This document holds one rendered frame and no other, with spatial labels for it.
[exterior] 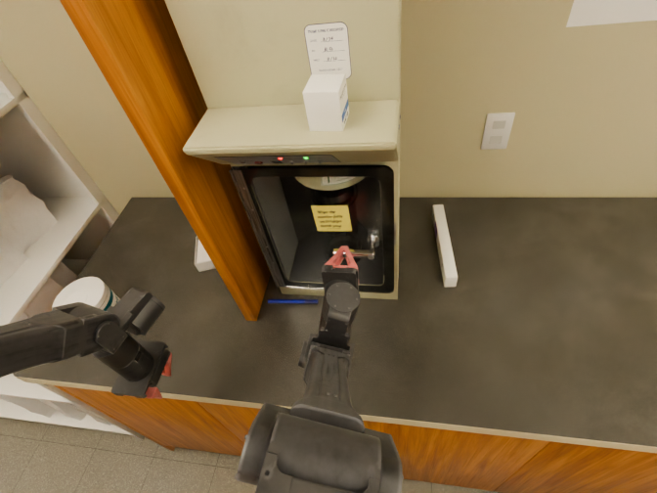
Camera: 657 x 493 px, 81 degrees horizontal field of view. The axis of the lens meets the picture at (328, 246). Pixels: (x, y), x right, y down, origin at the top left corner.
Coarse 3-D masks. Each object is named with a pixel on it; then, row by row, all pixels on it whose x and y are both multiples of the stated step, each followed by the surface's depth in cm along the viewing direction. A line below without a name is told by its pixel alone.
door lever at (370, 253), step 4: (372, 236) 81; (376, 236) 81; (368, 240) 82; (372, 240) 81; (376, 240) 82; (372, 244) 80; (336, 248) 81; (352, 248) 80; (356, 248) 80; (372, 248) 80; (332, 252) 80; (344, 252) 80; (352, 252) 79; (356, 252) 79; (360, 252) 79; (364, 252) 79; (368, 252) 79; (372, 252) 79; (340, 256) 81; (344, 256) 80; (356, 256) 80; (360, 256) 80; (364, 256) 79; (368, 256) 79; (372, 256) 79
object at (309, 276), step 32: (256, 192) 77; (288, 192) 76; (320, 192) 74; (352, 192) 73; (384, 192) 72; (288, 224) 83; (352, 224) 80; (384, 224) 78; (288, 256) 92; (320, 256) 90; (384, 256) 86; (320, 288) 100; (384, 288) 96
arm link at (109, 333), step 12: (132, 288) 68; (120, 300) 66; (132, 300) 65; (144, 300) 66; (156, 300) 68; (120, 312) 64; (132, 312) 64; (144, 312) 66; (156, 312) 68; (108, 324) 57; (120, 324) 62; (144, 324) 66; (96, 336) 56; (108, 336) 58; (120, 336) 60; (108, 348) 58
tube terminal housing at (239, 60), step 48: (192, 0) 52; (240, 0) 51; (288, 0) 51; (336, 0) 50; (384, 0) 49; (192, 48) 57; (240, 48) 56; (288, 48) 55; (384, 48) 53; (240, 96) 62; (288, 96) 61; (384, 96) 59; (288, 288) 105
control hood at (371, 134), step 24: (216, 120) 62; (240, 120) 61; (264, 120) 60; (288, 120) 59; (360, 120) 56; (384, 120) 55; (192, 144) 58; (216, 144) 57; (240, 144) 56; (264, 144) 55; (288, 144) 55; (312, 144) 54; (336, 144) 53; (360, 144) 53; (384, 144) 52
